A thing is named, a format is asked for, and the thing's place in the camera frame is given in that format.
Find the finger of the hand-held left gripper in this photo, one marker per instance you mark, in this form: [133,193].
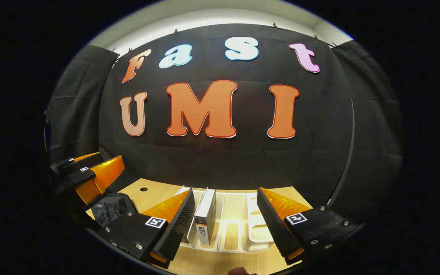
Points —
[101,177]
[86,161]

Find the white bookshelf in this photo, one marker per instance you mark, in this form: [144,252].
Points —
[256,225]

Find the black backdrop cloth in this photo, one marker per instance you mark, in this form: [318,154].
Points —
[243,160]

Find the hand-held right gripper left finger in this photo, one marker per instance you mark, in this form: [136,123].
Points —
[180,225]

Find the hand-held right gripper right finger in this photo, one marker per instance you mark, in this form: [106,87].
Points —
[271,225]

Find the white portrait cover book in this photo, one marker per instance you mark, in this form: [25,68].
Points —
[206,217]

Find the black schoolbag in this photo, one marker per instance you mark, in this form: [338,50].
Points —
[111,210]

